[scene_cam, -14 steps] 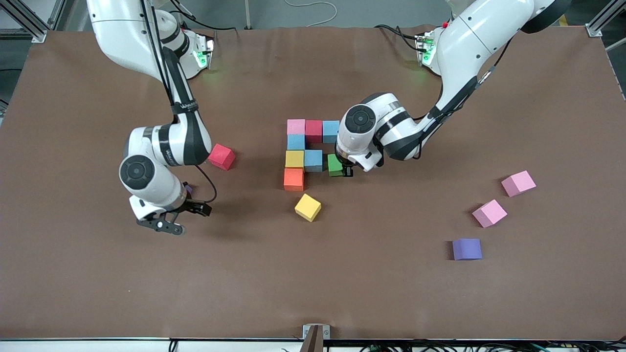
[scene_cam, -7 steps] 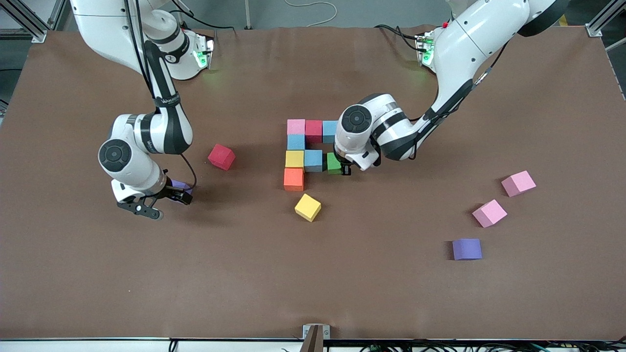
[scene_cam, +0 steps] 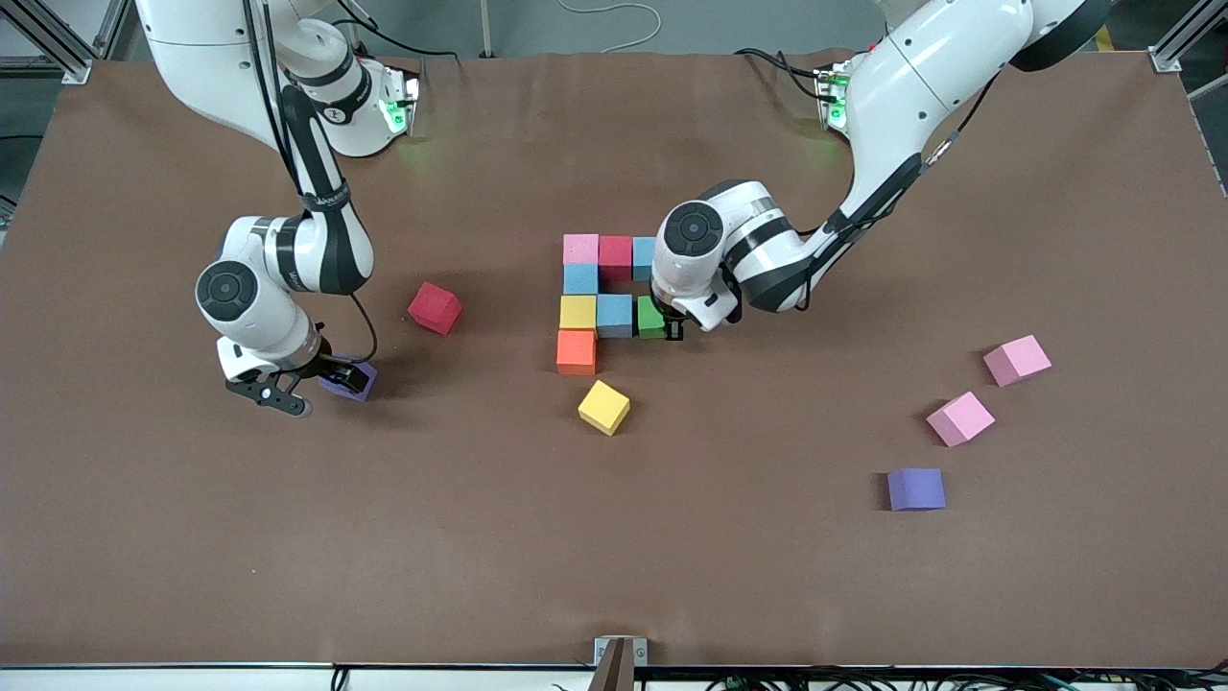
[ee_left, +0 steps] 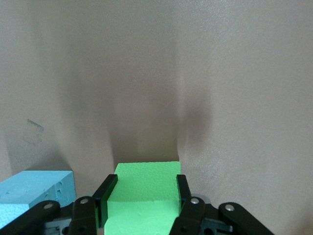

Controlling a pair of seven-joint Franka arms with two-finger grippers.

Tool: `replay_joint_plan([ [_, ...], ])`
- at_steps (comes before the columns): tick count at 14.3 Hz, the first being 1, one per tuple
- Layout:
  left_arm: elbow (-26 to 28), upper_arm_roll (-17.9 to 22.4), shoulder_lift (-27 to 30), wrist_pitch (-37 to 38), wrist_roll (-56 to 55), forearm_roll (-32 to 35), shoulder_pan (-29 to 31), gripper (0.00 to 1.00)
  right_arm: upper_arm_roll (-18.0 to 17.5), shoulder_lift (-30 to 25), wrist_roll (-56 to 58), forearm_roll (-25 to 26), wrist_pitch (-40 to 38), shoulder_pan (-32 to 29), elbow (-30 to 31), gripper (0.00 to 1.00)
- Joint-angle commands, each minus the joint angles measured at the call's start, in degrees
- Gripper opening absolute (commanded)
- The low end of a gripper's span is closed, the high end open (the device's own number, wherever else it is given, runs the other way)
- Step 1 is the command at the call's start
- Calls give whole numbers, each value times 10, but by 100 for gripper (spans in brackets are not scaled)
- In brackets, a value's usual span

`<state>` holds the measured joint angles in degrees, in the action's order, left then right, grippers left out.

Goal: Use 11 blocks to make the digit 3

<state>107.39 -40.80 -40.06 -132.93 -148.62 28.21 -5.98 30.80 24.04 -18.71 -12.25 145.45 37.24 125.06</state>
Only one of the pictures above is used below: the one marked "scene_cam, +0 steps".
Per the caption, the orange foam cube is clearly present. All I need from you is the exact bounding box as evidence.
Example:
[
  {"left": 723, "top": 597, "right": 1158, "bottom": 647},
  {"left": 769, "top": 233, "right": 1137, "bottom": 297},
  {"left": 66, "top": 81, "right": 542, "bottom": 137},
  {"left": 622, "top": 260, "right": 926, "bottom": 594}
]
[{"left": 555, "top": 329, "right": 598, "bottom": 376}]

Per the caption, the red foam cube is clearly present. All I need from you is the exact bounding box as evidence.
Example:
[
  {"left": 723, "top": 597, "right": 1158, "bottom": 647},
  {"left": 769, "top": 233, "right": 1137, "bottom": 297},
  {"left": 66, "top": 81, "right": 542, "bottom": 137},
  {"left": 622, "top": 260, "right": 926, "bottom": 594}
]
[
  {"left": 599, "top": 234, "right": 635, "bottom": 282},
  {"left": 407, "top": 282, "right": 463, "bottom": 336}
]

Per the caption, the purple foam cube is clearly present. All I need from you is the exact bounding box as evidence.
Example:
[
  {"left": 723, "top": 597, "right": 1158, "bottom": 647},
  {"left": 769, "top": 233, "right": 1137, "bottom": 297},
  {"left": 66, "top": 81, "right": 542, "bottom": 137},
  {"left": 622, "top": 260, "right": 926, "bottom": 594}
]
[
  {"left": 319, "top": 359, "right": 379, "bottom": 403},
  {"left": 886, "top": 467, "right": 947, "bottom": 512}
]

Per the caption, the white table edge strip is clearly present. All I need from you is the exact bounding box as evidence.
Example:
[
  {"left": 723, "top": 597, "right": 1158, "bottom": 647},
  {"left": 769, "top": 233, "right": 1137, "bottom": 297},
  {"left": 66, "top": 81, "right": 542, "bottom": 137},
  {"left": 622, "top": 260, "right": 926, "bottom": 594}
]
[{"left": 0, "top": 662, "right": 1228, "bottom": 691}]

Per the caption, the brown table mat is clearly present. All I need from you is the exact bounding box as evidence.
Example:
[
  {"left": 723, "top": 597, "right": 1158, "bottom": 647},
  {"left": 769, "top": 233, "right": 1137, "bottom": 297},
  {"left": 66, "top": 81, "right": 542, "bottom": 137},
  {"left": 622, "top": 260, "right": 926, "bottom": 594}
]
[{"left": 0, "top": 50, "right": 1228, "bottom": 670}]

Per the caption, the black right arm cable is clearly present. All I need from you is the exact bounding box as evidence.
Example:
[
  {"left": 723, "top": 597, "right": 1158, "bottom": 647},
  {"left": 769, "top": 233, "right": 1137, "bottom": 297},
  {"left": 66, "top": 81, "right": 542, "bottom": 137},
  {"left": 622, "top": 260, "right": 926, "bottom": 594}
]
[{"left": 245, "top": 0, "right": 461, "bottom": 366}]

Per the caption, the aluminium frame post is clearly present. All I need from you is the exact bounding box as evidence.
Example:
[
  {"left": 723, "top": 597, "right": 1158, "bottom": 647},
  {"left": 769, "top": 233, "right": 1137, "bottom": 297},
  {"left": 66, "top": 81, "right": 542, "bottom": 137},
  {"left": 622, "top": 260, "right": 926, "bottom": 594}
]
[
  {"left": 0, "top": 0, "right": 94, "bottom": 85},
  {"left": 1148, "top": 0, "right": 1228, "bottom": 74}
]

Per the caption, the metal table edge bracket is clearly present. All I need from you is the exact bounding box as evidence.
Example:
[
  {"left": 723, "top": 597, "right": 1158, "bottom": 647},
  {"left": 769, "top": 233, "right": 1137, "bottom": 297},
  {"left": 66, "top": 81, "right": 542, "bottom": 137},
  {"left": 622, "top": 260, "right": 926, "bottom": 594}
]
[{"left": 593, "top": 636, "right": 649, "bottom": 691}]

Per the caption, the dark vertical frame beam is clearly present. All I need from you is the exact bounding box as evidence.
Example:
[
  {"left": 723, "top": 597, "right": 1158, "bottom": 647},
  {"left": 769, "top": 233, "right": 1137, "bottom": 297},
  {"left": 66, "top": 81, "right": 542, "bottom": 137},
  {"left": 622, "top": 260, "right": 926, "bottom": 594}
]
[{"left": 94, "top": 0, "right": 147, "bottom": 60}]

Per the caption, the white floor cable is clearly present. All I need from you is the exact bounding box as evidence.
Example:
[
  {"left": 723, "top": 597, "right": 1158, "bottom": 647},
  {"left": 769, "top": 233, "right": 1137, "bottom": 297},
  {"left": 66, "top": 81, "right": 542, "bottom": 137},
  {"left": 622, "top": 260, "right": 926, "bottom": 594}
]
[{"left": 558, "top": 0, "right": 665, "bottom": 55}]

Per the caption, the black cable on mat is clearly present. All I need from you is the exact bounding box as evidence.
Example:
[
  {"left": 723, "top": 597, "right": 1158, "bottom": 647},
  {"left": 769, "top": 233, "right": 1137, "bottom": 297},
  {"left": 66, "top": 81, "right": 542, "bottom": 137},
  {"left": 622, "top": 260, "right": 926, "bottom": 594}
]
[{"left": 734, "top": 46, "right": 836, "bottom": 102}]

